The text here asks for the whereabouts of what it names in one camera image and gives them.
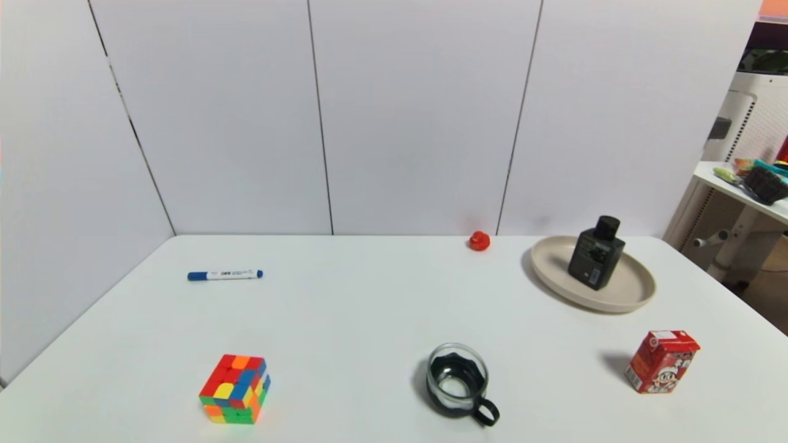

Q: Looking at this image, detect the black bottle with label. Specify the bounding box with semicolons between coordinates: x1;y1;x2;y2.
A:
567;215;626;291

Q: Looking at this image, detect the white perforated panel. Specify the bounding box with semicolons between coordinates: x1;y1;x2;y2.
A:
702;71;788;164

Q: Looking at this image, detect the beige round plate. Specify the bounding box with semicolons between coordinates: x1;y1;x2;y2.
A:
530;236;657;314

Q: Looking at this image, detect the colourful puzzle cube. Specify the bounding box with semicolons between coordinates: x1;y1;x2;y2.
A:
198;354;271;425

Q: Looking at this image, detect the white side desk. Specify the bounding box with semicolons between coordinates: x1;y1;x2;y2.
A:
664;161;788;285

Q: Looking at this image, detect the glass cup black holder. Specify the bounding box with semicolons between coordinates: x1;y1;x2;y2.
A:
426;343;501;428

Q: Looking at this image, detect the red milk carton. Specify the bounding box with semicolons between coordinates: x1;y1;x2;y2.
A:
625;330;701;394

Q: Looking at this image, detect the blue white marker pen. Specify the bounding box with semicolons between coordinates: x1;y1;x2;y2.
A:
187;269;264;282

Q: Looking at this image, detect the black woven basket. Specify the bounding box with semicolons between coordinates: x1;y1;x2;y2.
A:
743;166;788;206

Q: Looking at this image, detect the teal flat object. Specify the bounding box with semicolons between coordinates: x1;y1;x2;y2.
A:
752;159;788;179

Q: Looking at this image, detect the white desk crank handle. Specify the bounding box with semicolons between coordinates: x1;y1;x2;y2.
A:
694;230;731;249

